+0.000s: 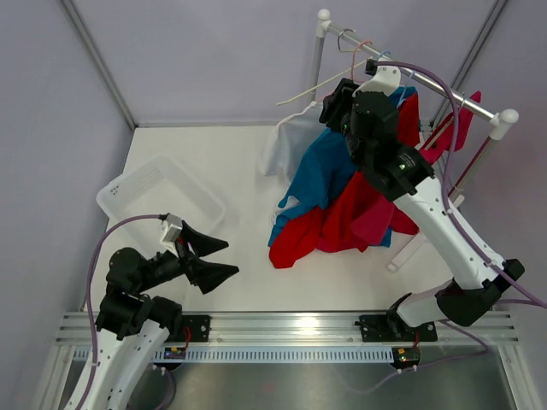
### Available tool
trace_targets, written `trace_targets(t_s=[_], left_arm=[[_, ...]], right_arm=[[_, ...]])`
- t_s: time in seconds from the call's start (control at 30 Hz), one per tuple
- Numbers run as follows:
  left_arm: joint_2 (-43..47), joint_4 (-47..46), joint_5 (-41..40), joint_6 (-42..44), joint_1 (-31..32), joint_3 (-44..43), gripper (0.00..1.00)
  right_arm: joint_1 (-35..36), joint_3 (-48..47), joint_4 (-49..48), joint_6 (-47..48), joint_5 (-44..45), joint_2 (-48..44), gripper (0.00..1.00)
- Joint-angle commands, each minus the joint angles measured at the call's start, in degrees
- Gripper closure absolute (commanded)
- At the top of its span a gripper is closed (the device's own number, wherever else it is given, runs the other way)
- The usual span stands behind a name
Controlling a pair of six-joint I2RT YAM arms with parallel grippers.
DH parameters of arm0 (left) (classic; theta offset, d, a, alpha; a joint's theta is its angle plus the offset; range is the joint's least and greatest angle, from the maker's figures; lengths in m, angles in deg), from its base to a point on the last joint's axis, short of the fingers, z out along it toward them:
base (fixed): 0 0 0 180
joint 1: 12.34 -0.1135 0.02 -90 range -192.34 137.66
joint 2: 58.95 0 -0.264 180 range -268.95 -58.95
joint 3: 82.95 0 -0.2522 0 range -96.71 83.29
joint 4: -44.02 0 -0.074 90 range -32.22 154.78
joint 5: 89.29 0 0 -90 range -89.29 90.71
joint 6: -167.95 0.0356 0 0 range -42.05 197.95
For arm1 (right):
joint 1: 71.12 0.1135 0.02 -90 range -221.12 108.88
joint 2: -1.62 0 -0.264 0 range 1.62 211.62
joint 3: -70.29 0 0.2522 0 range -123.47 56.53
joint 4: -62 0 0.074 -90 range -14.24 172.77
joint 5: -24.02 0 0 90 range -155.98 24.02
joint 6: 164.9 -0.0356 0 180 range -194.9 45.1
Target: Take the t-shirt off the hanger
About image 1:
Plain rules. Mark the cream wire hanger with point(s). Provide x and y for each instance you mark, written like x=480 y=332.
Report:
x=311 y=91

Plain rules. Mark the white slotted cable duct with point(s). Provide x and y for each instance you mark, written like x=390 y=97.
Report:
x=277 y=355

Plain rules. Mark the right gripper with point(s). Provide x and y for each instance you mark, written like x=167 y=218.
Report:
x=335 y=104

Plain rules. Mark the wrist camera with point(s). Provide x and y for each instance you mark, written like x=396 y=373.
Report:
x=385 y=79
x=171 y=228

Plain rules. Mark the white plastic basket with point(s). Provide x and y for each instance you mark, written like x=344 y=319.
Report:
x=160 y=186

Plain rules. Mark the white t shirt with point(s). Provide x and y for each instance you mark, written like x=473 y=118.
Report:
x=289 y=140

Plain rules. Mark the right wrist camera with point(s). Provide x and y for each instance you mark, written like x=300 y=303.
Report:
x=385 y=79

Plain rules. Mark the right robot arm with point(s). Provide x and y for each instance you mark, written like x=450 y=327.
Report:
x=368 y=121

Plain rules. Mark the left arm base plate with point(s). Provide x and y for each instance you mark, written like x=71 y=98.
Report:
x=196 y=325

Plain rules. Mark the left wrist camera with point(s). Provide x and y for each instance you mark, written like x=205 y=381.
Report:
x=171 y=228

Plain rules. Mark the white clothes rack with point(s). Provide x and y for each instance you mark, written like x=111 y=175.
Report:
x=501 y=122

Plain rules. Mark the pink wire hanger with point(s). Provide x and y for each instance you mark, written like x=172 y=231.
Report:
x=357 y=49

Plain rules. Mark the light blue wire hanger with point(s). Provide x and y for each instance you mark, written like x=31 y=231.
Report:
x=383 y=56

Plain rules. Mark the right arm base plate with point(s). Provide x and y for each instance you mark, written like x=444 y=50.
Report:
x=386 y=328

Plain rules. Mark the red t shirt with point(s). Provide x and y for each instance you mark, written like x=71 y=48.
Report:
x=342 y=213

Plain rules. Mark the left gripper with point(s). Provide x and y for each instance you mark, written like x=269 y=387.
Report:
x=206 y=274

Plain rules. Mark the blue t shirt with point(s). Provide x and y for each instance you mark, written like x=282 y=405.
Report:
x=318 y=175

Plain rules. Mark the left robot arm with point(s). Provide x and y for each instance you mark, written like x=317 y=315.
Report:
x=130 y=326

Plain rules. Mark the aluminium rail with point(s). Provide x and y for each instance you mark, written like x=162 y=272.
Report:
x=336 y=329

